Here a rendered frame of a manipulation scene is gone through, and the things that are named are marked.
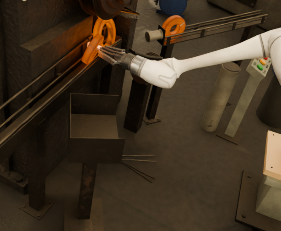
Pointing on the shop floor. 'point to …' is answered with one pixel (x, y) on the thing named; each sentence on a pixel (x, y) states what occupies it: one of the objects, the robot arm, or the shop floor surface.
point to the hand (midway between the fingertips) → (94, 46)
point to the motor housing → (137, 101)
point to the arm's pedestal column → (264, 205)
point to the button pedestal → (243, 102)
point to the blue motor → (172, 7)
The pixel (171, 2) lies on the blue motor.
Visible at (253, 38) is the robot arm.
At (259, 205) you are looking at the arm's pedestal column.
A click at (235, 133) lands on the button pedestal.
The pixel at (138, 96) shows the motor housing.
